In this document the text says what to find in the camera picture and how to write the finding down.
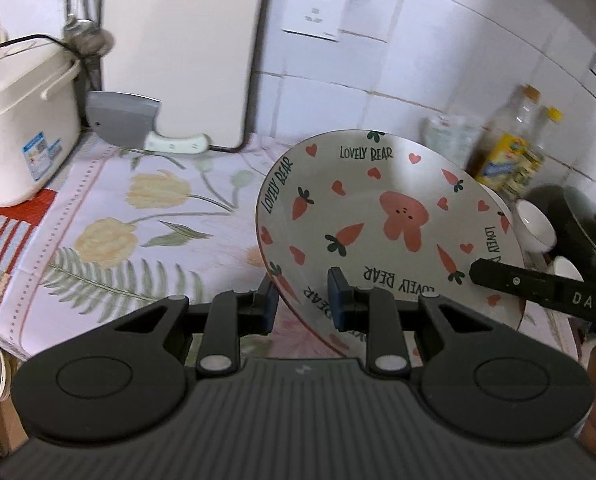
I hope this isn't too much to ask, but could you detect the white rice cooker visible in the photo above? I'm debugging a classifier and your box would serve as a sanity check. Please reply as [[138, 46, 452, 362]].
[[0, 35, 85, 209]]

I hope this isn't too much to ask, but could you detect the black power cable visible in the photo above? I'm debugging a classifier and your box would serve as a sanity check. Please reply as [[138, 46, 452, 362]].
[[0, 33, 79, 61]]

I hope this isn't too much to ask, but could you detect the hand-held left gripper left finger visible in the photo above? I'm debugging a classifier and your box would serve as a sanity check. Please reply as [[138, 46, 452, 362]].
[[113, 276, 280, 380]]

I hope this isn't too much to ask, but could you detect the cooking oil bottle yellow label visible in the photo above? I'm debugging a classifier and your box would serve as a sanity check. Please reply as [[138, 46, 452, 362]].
[[470, 84, 542, 193]]

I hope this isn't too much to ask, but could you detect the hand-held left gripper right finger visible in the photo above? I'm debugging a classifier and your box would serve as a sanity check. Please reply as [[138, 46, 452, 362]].
[[327, 266, 496, 380]]

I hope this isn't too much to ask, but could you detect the grey scouring pad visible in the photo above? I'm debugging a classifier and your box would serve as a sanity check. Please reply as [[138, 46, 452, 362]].
[[62, 16, 117, 59]]

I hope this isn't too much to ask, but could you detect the floral tablecloth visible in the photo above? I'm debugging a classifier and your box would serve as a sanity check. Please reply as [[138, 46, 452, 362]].
[[0, 132, 581, 363]]

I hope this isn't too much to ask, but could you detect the carrot and bear print plate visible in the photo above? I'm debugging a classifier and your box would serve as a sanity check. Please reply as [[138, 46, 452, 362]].
[[255, 130, 528, 358]]

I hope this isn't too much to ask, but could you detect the cleaver with white handle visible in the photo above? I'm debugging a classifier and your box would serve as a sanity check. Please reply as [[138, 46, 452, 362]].
[[85, 91, 211, 156]]

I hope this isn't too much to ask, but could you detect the white wall socket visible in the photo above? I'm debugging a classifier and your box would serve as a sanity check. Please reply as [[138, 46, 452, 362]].
[[280, 0, 355, 44]]

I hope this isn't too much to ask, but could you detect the clear vinegar bottle yellow cap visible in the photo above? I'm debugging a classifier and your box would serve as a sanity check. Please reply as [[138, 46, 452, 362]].
[[505, 106, 564, 202]]

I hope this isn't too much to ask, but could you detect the black cooking pot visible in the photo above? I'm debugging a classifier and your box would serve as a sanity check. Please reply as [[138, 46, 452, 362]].
[[525, 184, 596, 283]]

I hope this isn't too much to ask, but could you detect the glass pot lid brown knob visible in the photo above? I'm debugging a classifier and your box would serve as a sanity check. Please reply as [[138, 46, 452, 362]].
[[562, 186, 596, 268]]

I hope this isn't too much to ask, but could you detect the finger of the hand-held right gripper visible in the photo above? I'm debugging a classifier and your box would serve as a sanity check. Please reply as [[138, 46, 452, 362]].
[[469, 258, 554, 307]]

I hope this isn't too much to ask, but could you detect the white salt bag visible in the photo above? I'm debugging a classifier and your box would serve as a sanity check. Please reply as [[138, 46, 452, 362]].
[[422, 114, 484, 167]]

